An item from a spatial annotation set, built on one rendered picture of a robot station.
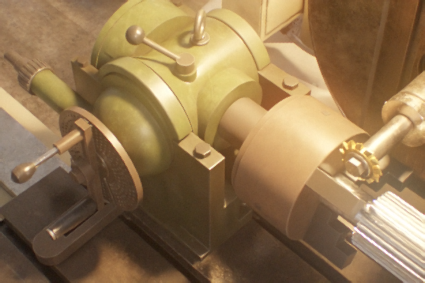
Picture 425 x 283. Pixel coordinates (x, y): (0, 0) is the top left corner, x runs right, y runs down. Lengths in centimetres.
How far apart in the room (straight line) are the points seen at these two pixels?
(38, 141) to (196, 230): 65
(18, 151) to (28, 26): 147
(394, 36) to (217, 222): 40
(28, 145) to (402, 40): 96
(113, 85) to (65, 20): 206
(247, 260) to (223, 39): 37
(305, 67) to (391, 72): 136
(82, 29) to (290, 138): 219
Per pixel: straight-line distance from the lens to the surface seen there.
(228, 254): 136
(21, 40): 325
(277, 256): 136
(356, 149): 109
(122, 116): 121
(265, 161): 113
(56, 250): 135
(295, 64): 265
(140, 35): 121
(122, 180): 122
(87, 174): 123
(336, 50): 138
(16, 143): 190
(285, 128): 114
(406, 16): 122
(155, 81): 119
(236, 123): 122
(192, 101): 122
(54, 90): 134
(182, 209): 133
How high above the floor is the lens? 215
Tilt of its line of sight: 50 degrees down
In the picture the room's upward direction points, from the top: straight up
